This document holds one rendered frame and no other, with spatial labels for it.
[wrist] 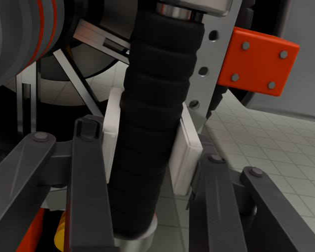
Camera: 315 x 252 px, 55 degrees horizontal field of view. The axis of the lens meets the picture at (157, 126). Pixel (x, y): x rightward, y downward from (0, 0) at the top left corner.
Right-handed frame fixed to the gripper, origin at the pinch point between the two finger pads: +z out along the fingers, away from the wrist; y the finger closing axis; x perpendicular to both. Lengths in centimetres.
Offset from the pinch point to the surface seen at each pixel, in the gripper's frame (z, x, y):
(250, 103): 36.4, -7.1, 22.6
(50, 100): 204, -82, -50
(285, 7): 36.5, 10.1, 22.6
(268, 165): 159, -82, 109
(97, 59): 46.6, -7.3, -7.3
